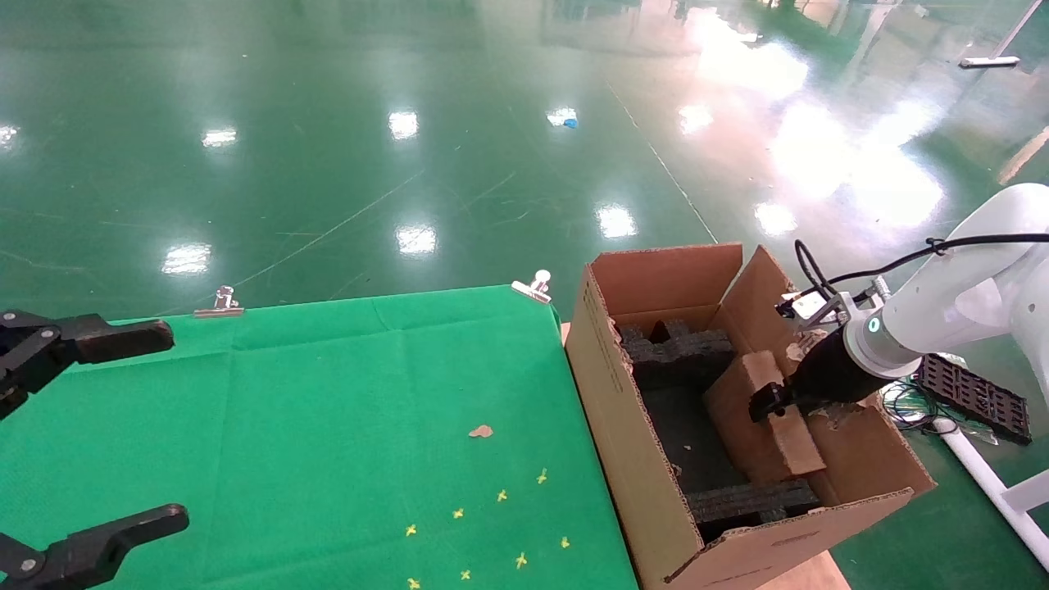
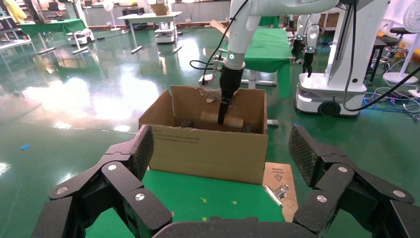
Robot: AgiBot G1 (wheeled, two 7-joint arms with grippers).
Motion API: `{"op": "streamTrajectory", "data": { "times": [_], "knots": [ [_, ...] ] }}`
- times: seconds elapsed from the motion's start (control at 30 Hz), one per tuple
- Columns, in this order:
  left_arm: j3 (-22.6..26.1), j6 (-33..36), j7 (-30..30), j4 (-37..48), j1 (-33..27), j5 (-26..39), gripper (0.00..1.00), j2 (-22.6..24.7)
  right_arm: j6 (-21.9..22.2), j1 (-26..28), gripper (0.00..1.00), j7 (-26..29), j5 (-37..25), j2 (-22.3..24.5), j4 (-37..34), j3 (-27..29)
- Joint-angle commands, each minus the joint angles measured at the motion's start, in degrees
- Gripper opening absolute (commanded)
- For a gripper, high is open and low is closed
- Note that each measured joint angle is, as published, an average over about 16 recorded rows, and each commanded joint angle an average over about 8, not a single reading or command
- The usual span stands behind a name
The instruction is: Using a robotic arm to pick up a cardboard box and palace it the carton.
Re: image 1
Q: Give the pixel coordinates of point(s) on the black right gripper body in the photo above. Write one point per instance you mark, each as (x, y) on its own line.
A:
(828, 373)

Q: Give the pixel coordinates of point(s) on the large open brown carton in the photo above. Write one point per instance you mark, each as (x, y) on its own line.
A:
(623, 442)

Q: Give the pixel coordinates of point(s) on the small brown cardboard box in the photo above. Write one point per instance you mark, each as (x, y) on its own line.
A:
(754, 442)

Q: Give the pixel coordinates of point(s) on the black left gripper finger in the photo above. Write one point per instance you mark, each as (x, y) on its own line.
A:
(98, 545)
(106, 338)

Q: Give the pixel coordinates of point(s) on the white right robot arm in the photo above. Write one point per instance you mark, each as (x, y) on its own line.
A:
(959, 295)

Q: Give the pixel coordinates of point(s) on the white metal frame pole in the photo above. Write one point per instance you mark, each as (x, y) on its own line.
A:
(983, 475)

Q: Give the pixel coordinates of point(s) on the metal binder clip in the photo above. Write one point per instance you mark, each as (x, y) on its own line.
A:
(534, 287)
(220, 305)

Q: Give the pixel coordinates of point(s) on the small brown cardboard scrap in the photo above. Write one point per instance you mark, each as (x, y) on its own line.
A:
(482, 431)

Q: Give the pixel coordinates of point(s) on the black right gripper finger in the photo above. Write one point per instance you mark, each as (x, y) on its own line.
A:
(769, 401)

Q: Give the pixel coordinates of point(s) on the green table cloth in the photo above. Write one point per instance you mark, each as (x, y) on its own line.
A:
(287, 426)

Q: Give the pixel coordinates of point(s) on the black notched foam insert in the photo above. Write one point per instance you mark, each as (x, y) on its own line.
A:
(754, 500)
(680, 352)

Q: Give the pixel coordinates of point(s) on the black plastic grid tray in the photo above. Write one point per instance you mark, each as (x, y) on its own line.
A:
(975, 397)

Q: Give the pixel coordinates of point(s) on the black foam base sheet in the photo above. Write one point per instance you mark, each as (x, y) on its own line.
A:
(680, 426)

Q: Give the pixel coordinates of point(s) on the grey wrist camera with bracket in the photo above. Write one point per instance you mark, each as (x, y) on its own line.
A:
(811, 305)

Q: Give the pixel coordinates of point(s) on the white flat floor bar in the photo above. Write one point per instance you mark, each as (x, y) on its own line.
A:
(989, 61)

